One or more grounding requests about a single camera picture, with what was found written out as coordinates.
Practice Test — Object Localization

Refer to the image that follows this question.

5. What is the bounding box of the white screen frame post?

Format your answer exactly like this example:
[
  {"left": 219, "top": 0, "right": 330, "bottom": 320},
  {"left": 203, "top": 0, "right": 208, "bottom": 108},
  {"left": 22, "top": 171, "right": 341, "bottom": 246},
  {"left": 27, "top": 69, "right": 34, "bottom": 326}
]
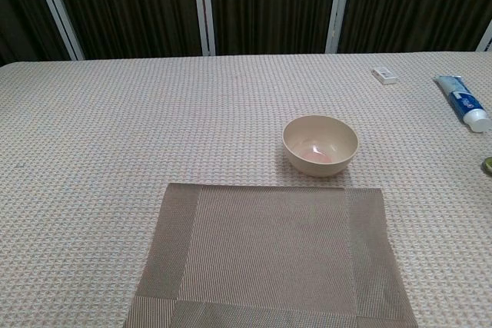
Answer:
[
  {"left": 28, "top": 0, "right": 85, "bottom": 61},
  {"left": 475, "top": 20, "right": 492, "bottom": 52},
  {"left": 191, "top": 0, "right": 217, "bottom": 56},
  {"left": 324, "top": 0, "right": 354, "bottom": 55}
]

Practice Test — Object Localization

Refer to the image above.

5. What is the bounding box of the blue white toothpaste tube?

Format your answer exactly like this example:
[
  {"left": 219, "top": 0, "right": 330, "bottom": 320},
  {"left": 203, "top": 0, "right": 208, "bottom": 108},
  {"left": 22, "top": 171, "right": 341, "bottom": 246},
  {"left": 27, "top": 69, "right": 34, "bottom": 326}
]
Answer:
[{"left": 434, "top": 75, "right": 492, "bottom": 134}]

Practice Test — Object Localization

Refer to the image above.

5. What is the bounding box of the pink bowl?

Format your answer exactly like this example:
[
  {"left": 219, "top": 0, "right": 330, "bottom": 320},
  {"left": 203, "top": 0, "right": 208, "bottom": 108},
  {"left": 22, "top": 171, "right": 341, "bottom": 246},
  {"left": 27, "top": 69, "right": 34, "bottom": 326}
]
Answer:
[{"left": 282, "top": 114, "right": 360, "bottom": 178}]

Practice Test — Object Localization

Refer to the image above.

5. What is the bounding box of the brown woven placemat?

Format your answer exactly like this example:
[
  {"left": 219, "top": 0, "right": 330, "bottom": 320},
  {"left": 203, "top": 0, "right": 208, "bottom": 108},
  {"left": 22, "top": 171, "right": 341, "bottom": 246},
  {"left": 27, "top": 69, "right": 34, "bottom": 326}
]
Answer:
[{"left": 122, "top": 183, "right": 419, "bottom": 328}]

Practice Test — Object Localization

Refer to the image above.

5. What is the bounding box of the beige woven tablecloth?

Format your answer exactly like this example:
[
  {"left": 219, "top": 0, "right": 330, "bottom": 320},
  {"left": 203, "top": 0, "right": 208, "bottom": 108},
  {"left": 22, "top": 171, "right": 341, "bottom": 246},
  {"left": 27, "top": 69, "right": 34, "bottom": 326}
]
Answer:
[{"left": 0, "top": 50, "right": 492, "bottom": 328}]

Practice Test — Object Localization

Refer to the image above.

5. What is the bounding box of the small white box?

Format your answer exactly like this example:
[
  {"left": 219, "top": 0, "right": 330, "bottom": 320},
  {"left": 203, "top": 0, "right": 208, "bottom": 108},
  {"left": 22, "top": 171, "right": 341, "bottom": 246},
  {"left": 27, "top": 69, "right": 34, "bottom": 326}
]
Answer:
[{"left": 371, "top": 67, "right": 398, "bottom": 84}]

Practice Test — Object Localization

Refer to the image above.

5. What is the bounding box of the dark curtain panel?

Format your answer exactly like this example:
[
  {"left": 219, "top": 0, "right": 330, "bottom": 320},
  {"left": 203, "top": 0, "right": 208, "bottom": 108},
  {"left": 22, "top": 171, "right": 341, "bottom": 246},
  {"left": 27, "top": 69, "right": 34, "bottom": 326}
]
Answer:
[
  {"left": 0, "top": 0, "right": 72, "bottom": 67},
  {"left": 207, "top": 0, "right": 341, "bottom": 56},
  {"left": 48, "top": 0, "right": 204, "bottom": 61},
  {"left": 337, "top": 0, "right": 492, "bottom": 54}
]

